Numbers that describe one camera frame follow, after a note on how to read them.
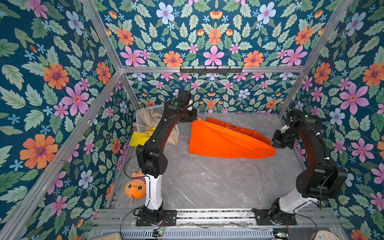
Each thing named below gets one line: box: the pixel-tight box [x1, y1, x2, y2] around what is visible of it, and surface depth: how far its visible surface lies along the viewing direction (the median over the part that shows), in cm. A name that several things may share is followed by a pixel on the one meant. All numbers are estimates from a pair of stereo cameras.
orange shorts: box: [189, 117, 276, 159], surface depth 91 cm
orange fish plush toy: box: [124, 169, 147, 199], surface depth 76 cm
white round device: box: [310, 230, 341, 240], surface depth 68 cm
